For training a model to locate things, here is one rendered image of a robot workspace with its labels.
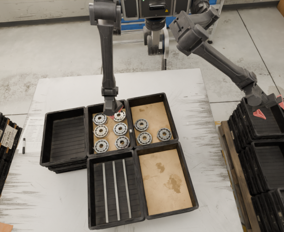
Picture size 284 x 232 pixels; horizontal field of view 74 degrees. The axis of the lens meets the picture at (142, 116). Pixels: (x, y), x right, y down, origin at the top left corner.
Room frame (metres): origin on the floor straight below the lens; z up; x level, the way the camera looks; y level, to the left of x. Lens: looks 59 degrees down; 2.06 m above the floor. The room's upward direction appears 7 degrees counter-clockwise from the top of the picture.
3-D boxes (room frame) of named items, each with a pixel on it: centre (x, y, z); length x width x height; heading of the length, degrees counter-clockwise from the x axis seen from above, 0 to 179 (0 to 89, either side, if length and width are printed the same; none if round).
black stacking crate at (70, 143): (0.61, 0.54, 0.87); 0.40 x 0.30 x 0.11; 4
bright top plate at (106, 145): (0.51, 0.30, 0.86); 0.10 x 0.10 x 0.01
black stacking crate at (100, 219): (0.23, 0.21, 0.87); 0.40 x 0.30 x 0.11; 4
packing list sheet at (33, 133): (0.76, 0.90, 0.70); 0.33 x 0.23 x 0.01; 176
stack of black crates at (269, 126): (0.75, -1.08, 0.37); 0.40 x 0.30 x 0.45; 176
